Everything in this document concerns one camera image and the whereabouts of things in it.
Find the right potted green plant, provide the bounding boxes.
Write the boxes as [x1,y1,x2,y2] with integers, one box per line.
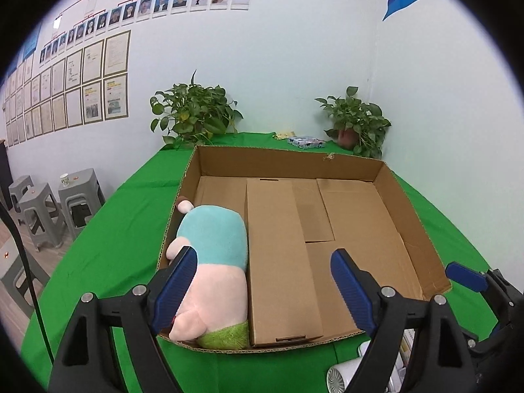
[314,85,392,159]

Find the white green medicine box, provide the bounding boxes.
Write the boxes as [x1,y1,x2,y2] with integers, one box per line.
[386,329,416,392]

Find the black cable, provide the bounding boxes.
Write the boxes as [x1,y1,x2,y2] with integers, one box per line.
[0,201,56,365]

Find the large open cardboard tray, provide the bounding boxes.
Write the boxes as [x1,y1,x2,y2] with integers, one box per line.
[177,146,450,353]

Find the grey plastic stool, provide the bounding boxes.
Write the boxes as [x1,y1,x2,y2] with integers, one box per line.
[9,175,34,224]
[20,183,66,249]
[59,169,106,239]

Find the left potted green plant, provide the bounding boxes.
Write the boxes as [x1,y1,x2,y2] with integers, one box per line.
[149,76,243,147]

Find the pink and teal plush toy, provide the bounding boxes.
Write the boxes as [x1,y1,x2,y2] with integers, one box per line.
[166,198,250,350]

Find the row of staff photos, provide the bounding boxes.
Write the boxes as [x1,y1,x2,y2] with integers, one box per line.
[36,0,250,66]

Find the white handheld hair dryer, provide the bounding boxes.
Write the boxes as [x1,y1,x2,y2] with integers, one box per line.
[326,341,370,393]

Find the green tablecloth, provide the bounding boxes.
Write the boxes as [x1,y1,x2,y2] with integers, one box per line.
[21,133,496,393]

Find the paper cup on stool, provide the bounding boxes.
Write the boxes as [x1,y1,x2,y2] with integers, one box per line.
[60,173,70,187]

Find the small blue patterned pack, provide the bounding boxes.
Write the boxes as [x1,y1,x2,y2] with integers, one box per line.
[287,136,325,149]

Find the potted green plant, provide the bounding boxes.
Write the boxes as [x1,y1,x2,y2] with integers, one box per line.
[149,76,243,147]
[314,85,392,159]

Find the framed certificates on wall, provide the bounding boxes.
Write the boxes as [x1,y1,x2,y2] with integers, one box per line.
[1,30,131,147]

